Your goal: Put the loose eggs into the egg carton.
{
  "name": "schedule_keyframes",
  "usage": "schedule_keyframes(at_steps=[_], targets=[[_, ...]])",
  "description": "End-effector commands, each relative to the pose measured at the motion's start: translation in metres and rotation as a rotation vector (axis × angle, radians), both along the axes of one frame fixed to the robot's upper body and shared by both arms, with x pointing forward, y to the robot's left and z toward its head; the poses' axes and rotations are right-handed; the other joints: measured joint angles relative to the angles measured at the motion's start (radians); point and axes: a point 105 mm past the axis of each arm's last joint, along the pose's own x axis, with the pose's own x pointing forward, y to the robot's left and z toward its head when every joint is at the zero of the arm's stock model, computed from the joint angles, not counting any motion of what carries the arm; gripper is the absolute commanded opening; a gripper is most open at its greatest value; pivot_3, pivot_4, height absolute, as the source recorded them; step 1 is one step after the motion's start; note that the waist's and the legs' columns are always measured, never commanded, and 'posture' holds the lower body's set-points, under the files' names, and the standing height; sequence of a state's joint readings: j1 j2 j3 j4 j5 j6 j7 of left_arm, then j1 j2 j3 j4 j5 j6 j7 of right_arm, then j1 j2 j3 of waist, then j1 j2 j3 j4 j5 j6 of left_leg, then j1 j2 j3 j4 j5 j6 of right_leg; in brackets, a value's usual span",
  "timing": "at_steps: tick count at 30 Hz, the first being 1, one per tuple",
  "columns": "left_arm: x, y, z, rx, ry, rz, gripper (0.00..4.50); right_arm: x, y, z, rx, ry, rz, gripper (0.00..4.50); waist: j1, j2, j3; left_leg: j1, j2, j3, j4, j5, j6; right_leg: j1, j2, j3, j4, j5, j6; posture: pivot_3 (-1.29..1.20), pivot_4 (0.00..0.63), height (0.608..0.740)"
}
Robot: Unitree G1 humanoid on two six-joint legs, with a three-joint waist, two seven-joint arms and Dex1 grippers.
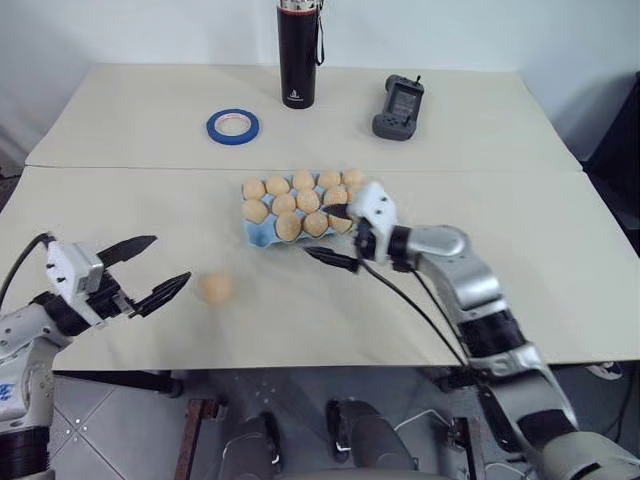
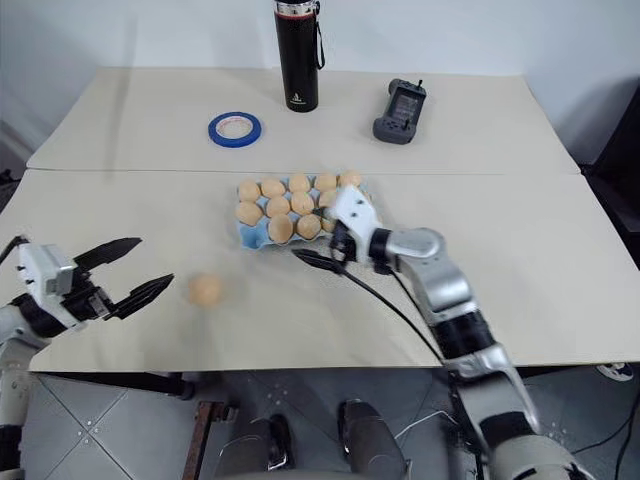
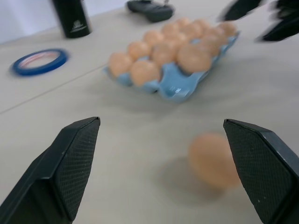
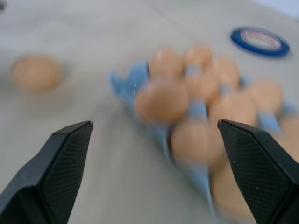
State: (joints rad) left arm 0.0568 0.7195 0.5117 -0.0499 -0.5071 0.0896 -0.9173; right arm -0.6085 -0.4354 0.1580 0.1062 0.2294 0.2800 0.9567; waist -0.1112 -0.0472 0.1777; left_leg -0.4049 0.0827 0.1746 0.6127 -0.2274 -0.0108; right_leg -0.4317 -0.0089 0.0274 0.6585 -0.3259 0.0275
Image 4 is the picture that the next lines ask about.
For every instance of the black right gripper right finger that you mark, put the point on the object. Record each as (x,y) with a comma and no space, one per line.
(261,172)

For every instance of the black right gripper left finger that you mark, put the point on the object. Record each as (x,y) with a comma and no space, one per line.
(49,177)

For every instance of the brown egg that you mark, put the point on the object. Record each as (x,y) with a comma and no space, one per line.
(266,94)
(35,72)
(202,87)
(196,142)
(225,71)
(198,56)
(226,193)
(161,100)
(233,109)
(289,133)
(165,63)

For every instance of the light blue egg carton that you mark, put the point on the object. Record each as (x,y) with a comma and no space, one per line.
(161,130)

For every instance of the blue tape roll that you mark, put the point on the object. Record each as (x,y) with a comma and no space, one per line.
(259,42)

